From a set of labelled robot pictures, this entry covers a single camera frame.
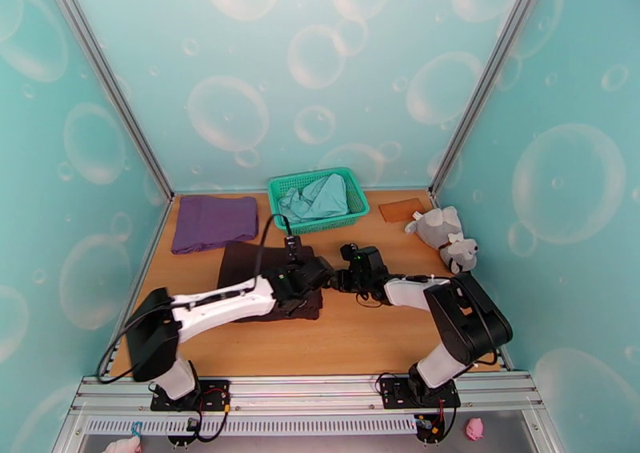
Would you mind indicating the dark maroon trousers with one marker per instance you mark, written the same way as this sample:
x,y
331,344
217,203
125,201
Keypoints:
x,y
240,266

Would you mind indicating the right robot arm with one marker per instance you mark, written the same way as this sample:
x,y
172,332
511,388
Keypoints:
x,y
470,316

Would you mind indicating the light blue trousers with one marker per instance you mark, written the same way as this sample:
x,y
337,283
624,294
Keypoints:
x,y
320,196

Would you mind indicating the purple folded trousers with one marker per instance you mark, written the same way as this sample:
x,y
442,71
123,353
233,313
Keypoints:
x,y
215,221

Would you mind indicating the green plastic basket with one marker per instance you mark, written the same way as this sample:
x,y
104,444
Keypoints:
x,y
350,216

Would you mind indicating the brown leather mat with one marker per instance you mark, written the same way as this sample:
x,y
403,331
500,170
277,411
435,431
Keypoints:
x,y
395,211

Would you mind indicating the grey plush toy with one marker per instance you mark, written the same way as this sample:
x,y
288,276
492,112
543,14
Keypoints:
x,y
440,226

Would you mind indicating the pink crumpled object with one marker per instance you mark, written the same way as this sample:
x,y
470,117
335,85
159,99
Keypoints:
x,y
475,429

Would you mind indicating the small blue loop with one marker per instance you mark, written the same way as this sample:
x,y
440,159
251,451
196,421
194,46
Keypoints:
x,y
135,429

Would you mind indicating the person's hand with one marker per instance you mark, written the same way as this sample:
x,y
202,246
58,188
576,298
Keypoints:
x,y
122,446

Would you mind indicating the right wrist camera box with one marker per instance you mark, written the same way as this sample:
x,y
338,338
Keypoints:
x,y
350,252

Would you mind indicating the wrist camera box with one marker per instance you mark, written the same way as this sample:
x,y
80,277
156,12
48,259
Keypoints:
x,y
293,249
350,252

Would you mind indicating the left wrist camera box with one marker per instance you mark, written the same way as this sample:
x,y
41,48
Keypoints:
x,y
293,249

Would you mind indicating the aluminium front rail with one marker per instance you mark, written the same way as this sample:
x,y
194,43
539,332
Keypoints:
x,y
310,391

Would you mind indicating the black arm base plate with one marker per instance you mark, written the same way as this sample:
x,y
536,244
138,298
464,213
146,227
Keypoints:
x,y
215,394
395,391

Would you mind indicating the aluminium table side rail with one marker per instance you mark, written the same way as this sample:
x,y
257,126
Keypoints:
x,y
506,359
145,261

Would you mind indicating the aluminium corner post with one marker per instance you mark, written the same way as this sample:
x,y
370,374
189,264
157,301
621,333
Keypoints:
x,y
492,66
105,76

